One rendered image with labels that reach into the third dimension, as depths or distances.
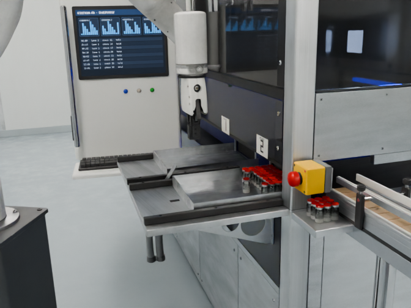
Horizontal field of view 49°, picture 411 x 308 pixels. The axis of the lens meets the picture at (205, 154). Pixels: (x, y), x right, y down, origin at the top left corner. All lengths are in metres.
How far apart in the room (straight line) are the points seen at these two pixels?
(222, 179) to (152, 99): 0.71
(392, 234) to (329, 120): 0.35
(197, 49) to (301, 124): 0.34
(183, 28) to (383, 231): 0.69
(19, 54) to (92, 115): 4.59
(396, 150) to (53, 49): 5.66
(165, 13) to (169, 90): 0.88
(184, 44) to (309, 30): 0.32
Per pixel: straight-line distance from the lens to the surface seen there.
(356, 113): 1.31
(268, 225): 1.40
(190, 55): 1.17
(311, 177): 1.16
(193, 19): 1.17
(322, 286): 1.46
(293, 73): 1.19
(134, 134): 2.13
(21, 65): 6.65
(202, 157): 1.78
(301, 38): 1.19
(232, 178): 1.53
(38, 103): 6.69
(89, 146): 2.14
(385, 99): 1.35
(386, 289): 1.27
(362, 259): 1.49
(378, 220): 1.14
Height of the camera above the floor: 1.37
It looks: 16 degrees down
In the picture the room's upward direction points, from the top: 1 degrees counter-clockwise
